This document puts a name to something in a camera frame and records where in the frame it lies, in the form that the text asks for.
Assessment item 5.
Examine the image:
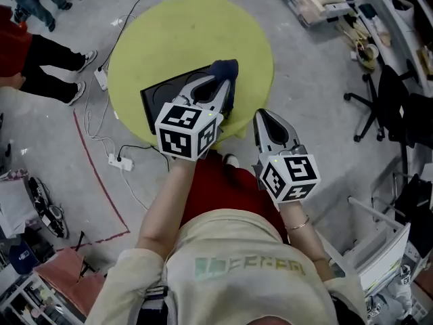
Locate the thin gold bracelet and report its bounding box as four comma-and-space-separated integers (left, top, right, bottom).
284, 216, 311, 232

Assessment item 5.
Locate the table with white checked cover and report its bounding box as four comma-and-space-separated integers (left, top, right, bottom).
0, 169, 43, 238

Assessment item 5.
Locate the white curved desk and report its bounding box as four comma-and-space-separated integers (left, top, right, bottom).
358, 0, 433, 91

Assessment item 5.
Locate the round table with green tablecloth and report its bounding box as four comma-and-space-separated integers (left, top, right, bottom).
107, 0, 275, 147

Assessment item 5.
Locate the black power cable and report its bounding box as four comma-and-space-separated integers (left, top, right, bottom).
116, 144, 170, 172

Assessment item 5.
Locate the black plastic tray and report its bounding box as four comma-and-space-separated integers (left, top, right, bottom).
140, 64, 234, 135

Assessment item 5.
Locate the person's right forearm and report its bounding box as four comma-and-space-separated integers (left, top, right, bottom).
279, 200, 346, 280

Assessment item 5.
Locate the white round bowl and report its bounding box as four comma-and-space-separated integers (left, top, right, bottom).
357, 43, 379, 70

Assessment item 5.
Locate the open black equipment case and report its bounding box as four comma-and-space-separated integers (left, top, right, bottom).
28, 177, 70, 239

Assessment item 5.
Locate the white open cabinet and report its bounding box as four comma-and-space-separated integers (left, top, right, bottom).
324, 194, 412, 297

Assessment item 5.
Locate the grey metal equipment rack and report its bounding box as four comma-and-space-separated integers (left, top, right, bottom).
0, 272, 85, 325

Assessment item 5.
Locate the white power cable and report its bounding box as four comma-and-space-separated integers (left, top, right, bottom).
83, 12, 150, 211

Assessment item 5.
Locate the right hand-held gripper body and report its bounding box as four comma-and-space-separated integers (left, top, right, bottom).
252, 144, 321, 204

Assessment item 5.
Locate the person's left forearm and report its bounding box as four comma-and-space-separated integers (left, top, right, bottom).
137, 156, 197, 260

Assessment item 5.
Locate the black office chair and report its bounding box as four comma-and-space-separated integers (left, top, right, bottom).
343, 64, 433, 148

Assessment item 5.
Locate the cream printed shirt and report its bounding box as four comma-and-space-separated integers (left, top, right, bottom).
84, 209, 368, 325

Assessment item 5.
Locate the white power strip black plug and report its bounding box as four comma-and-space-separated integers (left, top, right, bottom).
108, 153, 135, 171

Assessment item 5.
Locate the red skirt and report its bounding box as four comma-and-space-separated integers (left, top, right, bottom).
179, 150, 290, 245

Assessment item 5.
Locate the dark blue cloth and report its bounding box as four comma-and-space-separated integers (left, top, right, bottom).
208, 58, 240, 115

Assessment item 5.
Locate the red floor tape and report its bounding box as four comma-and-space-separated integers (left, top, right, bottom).
55, 109, 131, 252

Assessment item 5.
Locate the dark blue bag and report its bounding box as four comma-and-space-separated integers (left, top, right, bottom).
8, 240, 41, 276

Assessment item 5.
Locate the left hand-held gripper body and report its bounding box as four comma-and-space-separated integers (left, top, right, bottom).
154, 97, 225, 163

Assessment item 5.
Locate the grey shoulder strap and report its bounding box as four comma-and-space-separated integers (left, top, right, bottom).
141, 285, 170, 325

